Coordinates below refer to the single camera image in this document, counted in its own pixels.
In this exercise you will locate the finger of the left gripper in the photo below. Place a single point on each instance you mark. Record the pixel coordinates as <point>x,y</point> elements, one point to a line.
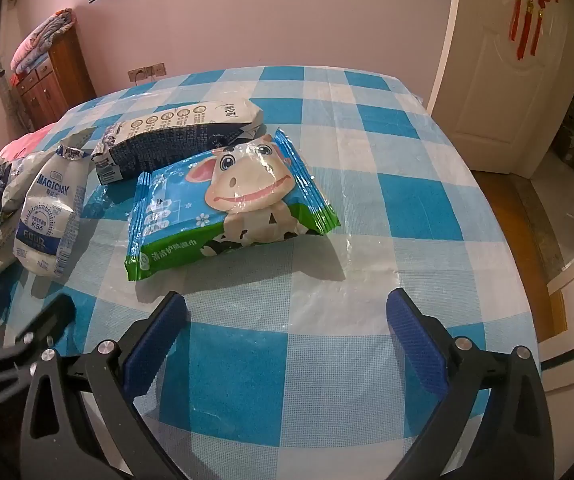
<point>16,362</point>

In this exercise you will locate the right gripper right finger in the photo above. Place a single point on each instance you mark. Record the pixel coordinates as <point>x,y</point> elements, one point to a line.
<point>514,439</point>

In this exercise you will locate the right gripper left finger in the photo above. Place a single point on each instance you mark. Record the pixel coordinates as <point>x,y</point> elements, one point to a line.
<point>57,438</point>

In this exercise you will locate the silver Magicday milk pouch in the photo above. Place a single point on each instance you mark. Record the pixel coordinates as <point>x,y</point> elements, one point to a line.
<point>50,215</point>

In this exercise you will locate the dark blue white carton bag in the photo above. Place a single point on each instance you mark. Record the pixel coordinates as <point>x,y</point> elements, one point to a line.
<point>158,139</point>

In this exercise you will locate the cow wet wipes pack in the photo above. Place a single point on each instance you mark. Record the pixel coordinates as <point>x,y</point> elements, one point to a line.
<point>253,193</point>

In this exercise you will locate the grey white foil bag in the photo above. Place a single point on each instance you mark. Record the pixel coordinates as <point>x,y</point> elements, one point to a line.
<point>22,173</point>

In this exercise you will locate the blue white checkered tablecloth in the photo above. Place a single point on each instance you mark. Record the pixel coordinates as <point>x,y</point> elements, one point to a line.
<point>287,369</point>

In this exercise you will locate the pink heart bedspread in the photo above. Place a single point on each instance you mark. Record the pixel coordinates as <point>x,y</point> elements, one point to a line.
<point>18,148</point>

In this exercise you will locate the brown wooden cabinet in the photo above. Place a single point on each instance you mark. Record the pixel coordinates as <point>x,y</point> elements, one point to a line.
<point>58,83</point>

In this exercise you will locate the white room door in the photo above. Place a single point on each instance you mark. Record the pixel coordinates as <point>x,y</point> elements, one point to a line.
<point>502,114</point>

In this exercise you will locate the folded pink blanket stack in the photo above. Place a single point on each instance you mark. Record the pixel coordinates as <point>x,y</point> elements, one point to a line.
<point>40,39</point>

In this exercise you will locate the grey plaid curtain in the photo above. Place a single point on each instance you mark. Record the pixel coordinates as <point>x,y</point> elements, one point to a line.
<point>2,60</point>

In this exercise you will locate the wall power socket strip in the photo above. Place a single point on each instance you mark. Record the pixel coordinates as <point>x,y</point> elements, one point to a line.
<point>152,71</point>

